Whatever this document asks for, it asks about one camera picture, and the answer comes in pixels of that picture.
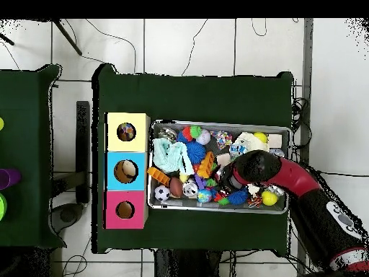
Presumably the wide orange studded block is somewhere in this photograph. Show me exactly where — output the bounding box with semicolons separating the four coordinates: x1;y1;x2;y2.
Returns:
197;151;216;179

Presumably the long orange toy block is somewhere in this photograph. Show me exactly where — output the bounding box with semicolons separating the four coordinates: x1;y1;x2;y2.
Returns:
147;167;171;186

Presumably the brown toy football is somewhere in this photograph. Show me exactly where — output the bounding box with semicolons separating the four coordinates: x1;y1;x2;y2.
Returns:
168;176;185;198

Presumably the colourful polka dot cloth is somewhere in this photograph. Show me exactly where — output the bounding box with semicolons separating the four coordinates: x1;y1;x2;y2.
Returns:
117;123;136;141

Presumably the silver mesh bin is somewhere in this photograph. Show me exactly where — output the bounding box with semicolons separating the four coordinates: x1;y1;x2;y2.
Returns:
147;120;292;215

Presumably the wooden box with three holes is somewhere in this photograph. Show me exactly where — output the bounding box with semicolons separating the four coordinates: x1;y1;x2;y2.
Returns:
103;111;151;230

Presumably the mint green cloth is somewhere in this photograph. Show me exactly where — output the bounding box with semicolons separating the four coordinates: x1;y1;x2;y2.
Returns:
151;137;197;175

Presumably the small colourful patterned cloth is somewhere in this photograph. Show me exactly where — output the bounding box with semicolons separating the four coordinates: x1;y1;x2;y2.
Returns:
214;130;234;149

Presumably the black and white soccer ball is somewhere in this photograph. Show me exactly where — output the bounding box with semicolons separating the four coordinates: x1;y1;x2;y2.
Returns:
154;185;171;202

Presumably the dark green tablecloth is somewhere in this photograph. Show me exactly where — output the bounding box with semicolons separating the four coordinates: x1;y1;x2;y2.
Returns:
91;63;295;258
0;63;67;249

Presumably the cream yellow cloth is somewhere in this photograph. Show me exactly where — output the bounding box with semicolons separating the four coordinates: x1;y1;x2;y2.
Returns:
233;131;270;152

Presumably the blue spiky rubber ball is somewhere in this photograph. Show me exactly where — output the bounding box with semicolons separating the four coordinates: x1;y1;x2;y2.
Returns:
227;188;249;206

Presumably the grey round stand base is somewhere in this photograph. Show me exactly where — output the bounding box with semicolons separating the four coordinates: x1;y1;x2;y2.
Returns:
50;203;85;234

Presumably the black tripod leg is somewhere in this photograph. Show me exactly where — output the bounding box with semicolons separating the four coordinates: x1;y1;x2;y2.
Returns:
0;32;15;46
53;19;83;56

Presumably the purple plastic cup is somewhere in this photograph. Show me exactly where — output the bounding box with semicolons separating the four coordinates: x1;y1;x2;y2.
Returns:
0;169;11;190
4;168;22;187

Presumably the lime green plastic cup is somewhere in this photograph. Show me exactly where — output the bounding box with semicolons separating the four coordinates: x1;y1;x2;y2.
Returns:
0;192;8;221

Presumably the black cable bundle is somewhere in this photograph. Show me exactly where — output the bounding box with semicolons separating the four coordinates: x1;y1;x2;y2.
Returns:
290;97;312;151

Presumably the grey floor cable cover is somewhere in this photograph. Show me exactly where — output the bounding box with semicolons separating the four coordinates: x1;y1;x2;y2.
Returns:
296;18;314;162

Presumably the thin black floor cable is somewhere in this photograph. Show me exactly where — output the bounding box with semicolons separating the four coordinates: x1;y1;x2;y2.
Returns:
316;170;369;177

